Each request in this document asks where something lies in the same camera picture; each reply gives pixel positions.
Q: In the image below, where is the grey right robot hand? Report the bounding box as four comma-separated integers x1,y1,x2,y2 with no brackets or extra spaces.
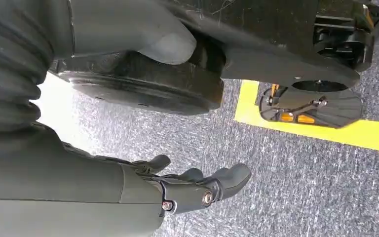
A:
0,0,252,237

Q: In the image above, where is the ribbed grey right arm sleeve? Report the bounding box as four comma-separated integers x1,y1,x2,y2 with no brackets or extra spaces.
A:
0,0,54,133

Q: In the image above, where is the yellow floor tape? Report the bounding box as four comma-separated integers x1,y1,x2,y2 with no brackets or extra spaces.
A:
234,79,379,155

